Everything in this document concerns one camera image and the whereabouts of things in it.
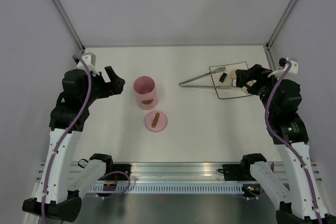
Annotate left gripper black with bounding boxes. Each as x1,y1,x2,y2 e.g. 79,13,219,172
81,66,124,106

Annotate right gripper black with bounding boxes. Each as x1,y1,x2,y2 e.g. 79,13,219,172
236,63,289,116

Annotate black white sushi piece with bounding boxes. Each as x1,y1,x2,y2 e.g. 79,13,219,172
219,72,227,83

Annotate metal tongs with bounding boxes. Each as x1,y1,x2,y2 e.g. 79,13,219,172
178,67,232,90

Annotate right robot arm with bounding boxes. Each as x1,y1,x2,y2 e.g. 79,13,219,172
230,58,335,223

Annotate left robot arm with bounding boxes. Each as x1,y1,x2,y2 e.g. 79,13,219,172
22,66,125,222

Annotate pink cylindrical lunch box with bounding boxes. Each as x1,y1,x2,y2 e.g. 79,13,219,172
133,76,158,110

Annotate pink lunch box lid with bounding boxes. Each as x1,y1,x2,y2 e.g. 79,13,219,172
145,111,168,133

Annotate round beige bun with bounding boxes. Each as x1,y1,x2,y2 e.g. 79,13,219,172
230,70,237,80

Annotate white square plate black rim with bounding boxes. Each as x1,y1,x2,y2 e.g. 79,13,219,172
209,61,250,99

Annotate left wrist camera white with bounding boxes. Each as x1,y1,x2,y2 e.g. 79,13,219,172
80,52,98,72

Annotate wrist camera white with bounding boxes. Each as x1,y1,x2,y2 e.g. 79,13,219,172
80,52,98,72
268,57,299,79

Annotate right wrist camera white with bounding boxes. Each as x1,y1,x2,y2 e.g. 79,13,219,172
268,57,299,79

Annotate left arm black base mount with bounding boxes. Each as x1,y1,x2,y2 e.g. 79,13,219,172
110,164,132,181

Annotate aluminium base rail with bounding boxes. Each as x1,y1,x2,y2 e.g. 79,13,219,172
33,162,322,183

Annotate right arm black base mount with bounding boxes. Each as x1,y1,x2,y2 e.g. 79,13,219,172
217,164,247,182

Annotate white slotted cable duct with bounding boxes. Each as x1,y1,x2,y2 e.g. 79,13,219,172
88,183,244,195

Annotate left aluminium frame post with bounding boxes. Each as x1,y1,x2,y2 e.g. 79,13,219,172
51,0,85,52

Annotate aluminium frame post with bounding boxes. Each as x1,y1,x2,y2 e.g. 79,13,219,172
51,0,85,52
265,0,298,50

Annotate right aluminium frame post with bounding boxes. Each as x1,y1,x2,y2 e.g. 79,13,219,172
265,0,298,50

